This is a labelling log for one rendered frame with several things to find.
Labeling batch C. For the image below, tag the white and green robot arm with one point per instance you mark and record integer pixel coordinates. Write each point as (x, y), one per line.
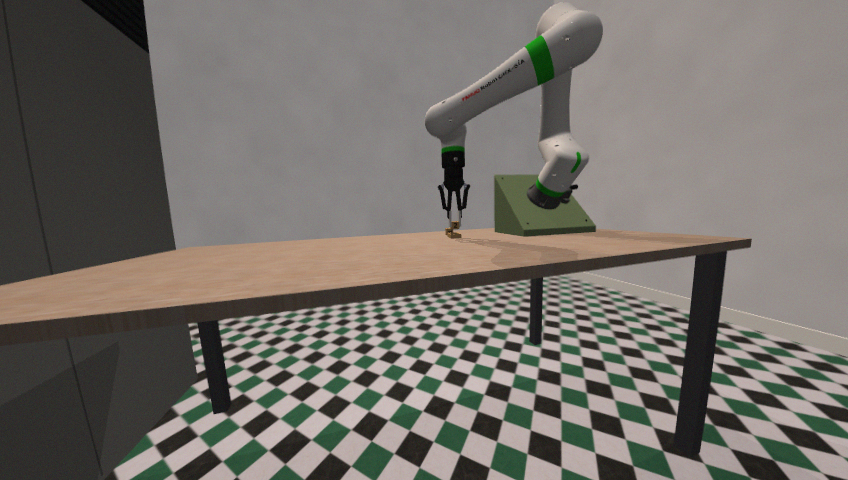
(561, 48)

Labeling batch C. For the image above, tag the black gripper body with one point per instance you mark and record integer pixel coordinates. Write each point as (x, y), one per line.
(454, 175)

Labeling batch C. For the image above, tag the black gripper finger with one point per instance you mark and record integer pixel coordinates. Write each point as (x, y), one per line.
(464, 203)
(448, 208)

